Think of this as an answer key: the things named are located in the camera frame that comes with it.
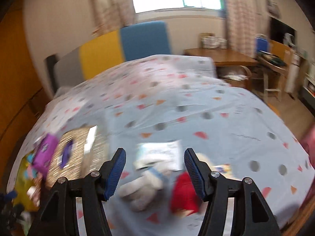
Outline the blue chair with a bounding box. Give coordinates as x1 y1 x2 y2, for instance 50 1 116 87
255 34 269 54

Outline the red plush toy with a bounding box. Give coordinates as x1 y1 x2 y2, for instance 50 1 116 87
170 172 201 218

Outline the wooden wardrobe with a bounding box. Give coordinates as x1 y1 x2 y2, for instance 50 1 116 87
0 0 50 178

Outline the gold ornate tissue holder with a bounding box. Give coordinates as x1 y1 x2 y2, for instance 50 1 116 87
45 125 109 188

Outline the grey yellow blue headboard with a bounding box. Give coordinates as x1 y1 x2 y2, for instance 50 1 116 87
45 21 172 91

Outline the wooden desk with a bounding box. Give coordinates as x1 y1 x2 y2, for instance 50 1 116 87
184 48 257 91

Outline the white wet wipes pack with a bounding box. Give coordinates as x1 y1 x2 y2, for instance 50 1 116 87
133 140 183 171

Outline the white plush toy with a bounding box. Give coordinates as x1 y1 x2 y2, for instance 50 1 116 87
119 161 172 211

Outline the gold tin tray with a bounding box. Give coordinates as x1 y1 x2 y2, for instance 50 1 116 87
13 151 42 212

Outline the patterned light blue bedspread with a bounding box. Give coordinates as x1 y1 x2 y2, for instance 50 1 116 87
8 55 314 235

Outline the beige patterned curtain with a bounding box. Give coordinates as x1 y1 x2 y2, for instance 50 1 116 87
224 0 258 58

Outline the purple tissue box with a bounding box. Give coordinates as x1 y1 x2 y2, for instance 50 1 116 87
32 133 59 178

